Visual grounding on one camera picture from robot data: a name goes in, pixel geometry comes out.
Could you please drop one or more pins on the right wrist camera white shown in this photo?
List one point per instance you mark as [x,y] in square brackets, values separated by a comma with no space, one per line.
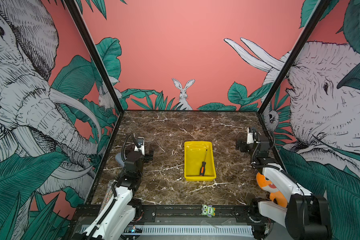
[251,135]

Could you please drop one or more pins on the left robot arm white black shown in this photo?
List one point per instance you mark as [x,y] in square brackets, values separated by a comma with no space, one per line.
[122,207]

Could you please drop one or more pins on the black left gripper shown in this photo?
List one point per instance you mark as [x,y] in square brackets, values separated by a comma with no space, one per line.
[147,156]

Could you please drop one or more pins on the black orange screwdriver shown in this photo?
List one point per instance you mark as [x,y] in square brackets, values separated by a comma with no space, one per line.
[203,167]

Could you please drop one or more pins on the glittery silver tube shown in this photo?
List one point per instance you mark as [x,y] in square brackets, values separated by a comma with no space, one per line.
[108,195]

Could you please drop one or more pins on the white slotted cable duct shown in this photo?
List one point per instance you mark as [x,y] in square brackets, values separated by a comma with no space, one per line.
[208,230]

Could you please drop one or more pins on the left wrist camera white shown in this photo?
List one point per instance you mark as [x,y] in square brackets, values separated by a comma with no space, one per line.
[140,147]

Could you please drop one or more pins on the yellow plastic bin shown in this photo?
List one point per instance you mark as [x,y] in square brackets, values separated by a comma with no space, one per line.
[194,155]

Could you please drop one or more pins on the orange plush toy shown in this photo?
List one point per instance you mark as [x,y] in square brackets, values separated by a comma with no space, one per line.
[268,186]

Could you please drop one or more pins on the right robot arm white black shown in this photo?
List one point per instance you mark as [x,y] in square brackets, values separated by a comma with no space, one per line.
[304,215]

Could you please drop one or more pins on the black aluminium frame rail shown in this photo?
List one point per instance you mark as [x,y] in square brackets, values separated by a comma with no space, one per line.
[151,213]

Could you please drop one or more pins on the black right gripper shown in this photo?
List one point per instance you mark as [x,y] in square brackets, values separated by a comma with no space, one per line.
[239,142]

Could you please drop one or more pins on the green owl eraser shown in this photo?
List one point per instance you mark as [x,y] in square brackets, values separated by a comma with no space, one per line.
[208,210]

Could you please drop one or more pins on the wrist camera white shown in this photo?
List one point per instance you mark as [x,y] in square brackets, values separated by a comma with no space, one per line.
[140,147]
[251,135]

